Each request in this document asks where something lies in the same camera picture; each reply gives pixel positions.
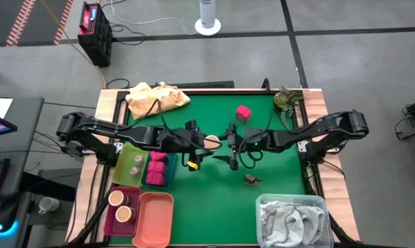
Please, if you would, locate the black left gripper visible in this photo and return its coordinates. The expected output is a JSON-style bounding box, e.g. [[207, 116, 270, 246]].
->
[[165, 118, 224, 172]]

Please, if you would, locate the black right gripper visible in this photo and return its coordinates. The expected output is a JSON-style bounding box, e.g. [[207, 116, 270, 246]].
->
[[212, 123, 265, 172]]

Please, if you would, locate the tan-lidded spice jar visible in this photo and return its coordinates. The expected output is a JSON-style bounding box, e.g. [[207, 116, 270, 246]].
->
[[203, 134, 222, 152], [107, 189, 129, 207], [114, 205, 136, 224]]

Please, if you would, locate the brown spice pouch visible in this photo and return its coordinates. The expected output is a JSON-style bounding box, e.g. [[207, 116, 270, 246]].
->
[[244, 174, 264, 187]]

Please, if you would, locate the blue plastic tray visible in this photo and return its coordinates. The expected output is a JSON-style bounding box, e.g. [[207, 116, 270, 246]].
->
[[141, 151, 178, 189]]

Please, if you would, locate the green table mat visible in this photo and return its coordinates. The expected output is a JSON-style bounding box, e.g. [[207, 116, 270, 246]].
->
[[109, 93, 306, 246]]

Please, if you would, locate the yellow checked cloth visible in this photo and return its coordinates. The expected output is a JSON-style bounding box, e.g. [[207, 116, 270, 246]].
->
[[125, 81, 191, 121]]

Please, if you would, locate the potted succulent plant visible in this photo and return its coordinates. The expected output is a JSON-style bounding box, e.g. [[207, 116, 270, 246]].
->
[[273, 85, 304, 121]]

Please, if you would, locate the green plastic tray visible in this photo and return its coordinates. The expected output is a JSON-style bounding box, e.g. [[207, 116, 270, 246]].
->
[[111, 143, 150, 188]]

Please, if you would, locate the orange plastic tray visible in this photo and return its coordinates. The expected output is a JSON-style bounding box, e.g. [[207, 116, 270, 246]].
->
[[132, 192, 175, 248]]

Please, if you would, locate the grey cloth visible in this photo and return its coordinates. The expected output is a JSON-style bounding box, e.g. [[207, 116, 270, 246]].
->
[[260, 200, 327, 248]]

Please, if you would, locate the clear plastic bin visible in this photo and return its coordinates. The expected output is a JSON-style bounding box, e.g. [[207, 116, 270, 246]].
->
[[255, 194, 334, 248]]

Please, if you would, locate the magenta plastic tray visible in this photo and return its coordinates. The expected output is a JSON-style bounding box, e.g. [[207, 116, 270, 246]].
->
[[103, 187, 142, 238]]

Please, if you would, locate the white tower fan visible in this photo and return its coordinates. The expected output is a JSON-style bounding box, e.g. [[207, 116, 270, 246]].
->
[[194, 0, 222, 37]]

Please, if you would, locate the black crate red top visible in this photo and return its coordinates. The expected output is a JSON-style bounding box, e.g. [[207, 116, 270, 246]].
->
[[77, 1, 113, 68]]

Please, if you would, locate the white mug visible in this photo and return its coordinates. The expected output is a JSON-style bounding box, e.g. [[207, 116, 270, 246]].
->
[[38, 196, 61, 215]]

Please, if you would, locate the grey desk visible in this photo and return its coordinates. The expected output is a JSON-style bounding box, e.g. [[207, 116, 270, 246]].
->
[[0, 96, 45, 248]]

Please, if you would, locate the black computer mouse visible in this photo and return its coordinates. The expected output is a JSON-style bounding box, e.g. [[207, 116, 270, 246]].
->
[[0, 198, 19, 238]]

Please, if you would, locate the black table frame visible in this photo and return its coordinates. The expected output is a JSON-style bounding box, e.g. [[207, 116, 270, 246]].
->
[[65, 87, 361, 248]]

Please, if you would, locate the white cable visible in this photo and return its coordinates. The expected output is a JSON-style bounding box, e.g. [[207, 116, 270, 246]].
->
[[109, 0, 198, 36]]

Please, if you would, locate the yellow cable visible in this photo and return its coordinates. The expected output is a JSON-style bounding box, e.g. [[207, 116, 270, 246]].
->
[[40, 0, 107, 87]]

